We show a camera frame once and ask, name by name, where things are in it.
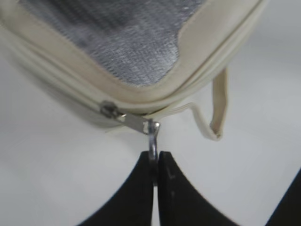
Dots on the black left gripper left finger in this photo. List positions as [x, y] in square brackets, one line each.
[132, 204]

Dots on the silver zipper pull with ring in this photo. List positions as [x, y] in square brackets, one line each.
[148, 127]

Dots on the cream canvas zipper bag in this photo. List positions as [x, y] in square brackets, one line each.
[151, 58]

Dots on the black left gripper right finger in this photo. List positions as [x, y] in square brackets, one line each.
[180, 204]

